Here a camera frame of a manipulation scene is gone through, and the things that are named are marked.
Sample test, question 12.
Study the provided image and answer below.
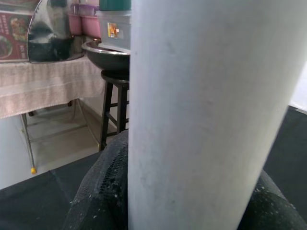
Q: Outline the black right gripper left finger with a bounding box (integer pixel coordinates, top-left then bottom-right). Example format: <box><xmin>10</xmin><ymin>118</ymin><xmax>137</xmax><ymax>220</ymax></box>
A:
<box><xmin>62</xmin><ymin>130</ymin><xmax>130</xmax><ymax>230</ymax></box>

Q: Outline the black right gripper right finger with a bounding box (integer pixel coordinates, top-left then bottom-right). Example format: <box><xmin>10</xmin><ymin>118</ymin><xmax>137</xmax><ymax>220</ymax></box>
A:
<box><xmin>236</xmin><ymin>169</ymin><xmax>307</xmax><ymax>230</ymax></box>

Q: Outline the white plastic table leg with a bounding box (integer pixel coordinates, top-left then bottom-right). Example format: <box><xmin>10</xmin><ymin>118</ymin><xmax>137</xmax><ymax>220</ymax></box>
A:
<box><xmin>128</xmin><ymin>0</ymin><xmax>307</xmax><ymax>230</ymax></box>

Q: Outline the black tablecloth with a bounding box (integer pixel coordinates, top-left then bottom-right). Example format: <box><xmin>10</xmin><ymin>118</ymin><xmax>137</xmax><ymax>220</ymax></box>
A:
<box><xmin>0</xmin><ymin>105</ymin><xmax>307</xmax><ymax>230</ymax></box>

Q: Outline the black wooden stool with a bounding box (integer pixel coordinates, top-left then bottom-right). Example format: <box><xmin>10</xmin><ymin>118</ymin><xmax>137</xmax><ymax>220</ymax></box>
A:
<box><xmin>99</xmin><ymin>69</ymin><xmax>130</xmax><ymax>151</ymax></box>

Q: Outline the clear plastic container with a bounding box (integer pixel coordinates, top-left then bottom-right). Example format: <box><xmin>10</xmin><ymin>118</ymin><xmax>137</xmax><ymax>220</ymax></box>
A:
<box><xmin>95</xmin><ymin>11</ymin><xmax>132</xmax><ymax>48</ymax></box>

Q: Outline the silver metal wok lid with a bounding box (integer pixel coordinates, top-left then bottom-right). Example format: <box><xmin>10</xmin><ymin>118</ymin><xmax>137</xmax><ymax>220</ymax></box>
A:
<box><xmin>27</xmin><ymin>0</ymin><xmax>85</xmax><ymax>63</ymax></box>

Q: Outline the pink plastic container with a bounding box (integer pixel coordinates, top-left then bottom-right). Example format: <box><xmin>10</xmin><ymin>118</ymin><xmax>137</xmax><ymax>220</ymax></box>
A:
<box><xmin>68</xmin><ymin>11</ymin><xmax>83</xmax><ymax>35</ymax></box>
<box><xmin>80</xmin><ymin>3</ymin><xmax>101</xmax><ymax>38</ymax></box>

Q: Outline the red printed box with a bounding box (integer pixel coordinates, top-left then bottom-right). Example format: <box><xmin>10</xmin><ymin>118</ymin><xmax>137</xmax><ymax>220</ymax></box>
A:
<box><xmin>0</xmin><ymin>11</ymin><xmax>33</xmax><ymax>62</ymax></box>

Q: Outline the metal folding table frame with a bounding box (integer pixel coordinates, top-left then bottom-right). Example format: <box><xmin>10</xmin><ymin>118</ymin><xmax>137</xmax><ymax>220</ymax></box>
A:
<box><xmin>20</xmin><ymin>100</ymin><xmax>101</xmax><ymax>173</ymax></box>

